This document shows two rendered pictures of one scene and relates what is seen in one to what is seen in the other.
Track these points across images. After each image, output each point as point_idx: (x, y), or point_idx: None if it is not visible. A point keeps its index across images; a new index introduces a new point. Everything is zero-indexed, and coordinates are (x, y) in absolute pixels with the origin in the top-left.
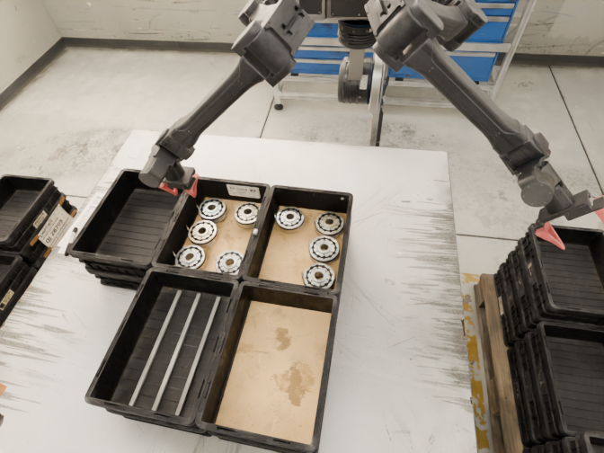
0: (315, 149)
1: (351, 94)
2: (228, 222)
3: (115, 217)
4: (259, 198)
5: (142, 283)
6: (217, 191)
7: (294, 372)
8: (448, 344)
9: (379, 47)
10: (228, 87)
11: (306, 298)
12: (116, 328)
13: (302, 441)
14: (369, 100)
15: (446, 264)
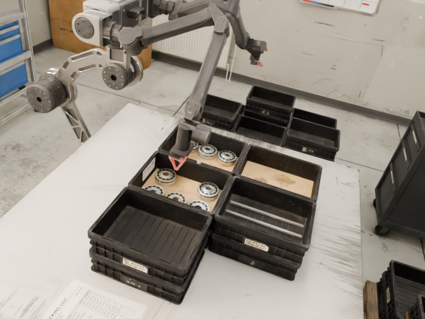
0: (86, 150)
1: (130, 78)
2: (166, 190)
3: None
4: (153, 167)
5: (227, 219)
6: (137, 185)
7: (279, 180)
8: (255, 144)
9: (231, 14)
10: (220, 53)
11: (246, 157)
12: (226, 291)
13: (310, 183)
14: (138, 75)
15: (212, 130)
